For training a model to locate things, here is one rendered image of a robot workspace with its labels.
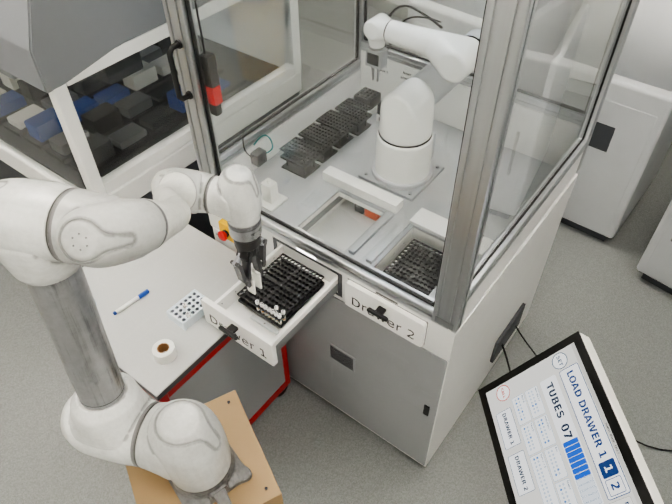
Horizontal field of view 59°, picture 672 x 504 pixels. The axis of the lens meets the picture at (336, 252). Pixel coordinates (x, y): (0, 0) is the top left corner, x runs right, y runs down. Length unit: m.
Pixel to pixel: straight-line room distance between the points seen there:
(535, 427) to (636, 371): 1.61
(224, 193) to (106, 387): 0.52
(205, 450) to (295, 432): 1.25
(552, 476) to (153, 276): 1.44
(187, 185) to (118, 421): 0.58
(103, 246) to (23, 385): 2.13
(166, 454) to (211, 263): 0.96
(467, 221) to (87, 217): 0.85
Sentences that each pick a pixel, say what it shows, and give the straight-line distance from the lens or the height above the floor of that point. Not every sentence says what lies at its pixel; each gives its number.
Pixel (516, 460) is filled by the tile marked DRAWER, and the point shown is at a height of 1.00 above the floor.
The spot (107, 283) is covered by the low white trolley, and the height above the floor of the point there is 0.76.
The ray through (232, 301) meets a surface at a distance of 1.96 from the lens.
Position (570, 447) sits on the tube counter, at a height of 1.11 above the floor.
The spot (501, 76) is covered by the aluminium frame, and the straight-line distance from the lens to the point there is 1.23.
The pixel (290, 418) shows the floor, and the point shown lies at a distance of 2.66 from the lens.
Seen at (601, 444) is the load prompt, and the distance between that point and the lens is 1.41.
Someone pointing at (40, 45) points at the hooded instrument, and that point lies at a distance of 2.05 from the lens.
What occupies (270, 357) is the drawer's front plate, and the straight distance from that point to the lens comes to 1.79.
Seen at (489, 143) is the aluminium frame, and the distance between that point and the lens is 1.31.
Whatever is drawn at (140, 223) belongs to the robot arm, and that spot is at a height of 1.66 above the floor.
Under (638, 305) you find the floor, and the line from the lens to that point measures 3.34.
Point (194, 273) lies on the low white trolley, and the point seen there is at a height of 0.76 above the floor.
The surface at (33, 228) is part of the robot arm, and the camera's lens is 1.08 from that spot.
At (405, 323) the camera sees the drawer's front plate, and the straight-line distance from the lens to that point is 1.82.
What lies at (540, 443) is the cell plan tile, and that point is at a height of 1.06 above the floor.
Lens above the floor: 2.33
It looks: 46 degrees down
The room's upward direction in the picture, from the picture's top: 1 degrees counter-clockwise
